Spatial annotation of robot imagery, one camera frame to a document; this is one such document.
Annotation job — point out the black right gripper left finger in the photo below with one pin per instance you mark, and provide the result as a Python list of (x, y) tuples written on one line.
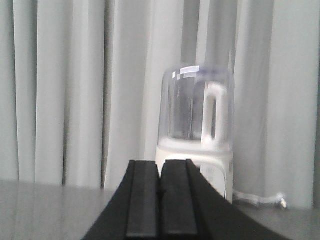
[(133, 211)]

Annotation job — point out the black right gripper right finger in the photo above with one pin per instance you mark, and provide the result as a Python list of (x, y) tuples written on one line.
[(191, 209)]

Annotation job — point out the white blender with clear jar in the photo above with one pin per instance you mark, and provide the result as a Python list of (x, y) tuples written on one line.
[(196, 122)]

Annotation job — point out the grey pleated curtain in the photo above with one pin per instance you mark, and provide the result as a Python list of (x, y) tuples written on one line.
[(80, 87)]

